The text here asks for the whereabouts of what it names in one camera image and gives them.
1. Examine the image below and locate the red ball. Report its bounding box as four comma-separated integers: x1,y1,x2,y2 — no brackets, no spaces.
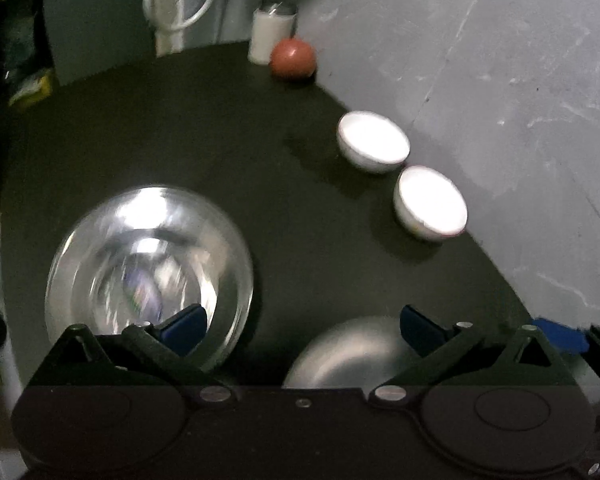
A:
270,38,317,80

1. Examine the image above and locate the white wooden post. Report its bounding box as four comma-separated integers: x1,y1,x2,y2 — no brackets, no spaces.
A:
155,22,187,57

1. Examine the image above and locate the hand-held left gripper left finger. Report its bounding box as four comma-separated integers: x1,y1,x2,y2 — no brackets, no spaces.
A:
27,304,238,406

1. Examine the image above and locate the grey cabinet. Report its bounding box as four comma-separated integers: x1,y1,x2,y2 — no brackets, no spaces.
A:
42,0,156,86

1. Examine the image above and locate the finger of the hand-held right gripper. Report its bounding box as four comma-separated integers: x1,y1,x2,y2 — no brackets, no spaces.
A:
527,317,600,386

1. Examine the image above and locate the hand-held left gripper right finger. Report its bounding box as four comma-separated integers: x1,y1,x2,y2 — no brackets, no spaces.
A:
366,305,581,407

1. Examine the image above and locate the steel bowl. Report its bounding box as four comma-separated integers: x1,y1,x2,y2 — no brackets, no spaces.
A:
282,316,600,401

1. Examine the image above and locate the white ceramic bowl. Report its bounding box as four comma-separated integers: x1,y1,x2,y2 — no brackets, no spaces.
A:
336,111,411,174
393,166,468,242

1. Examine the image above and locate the yellow box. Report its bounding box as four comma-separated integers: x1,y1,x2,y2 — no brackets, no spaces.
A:
10,72,54,107

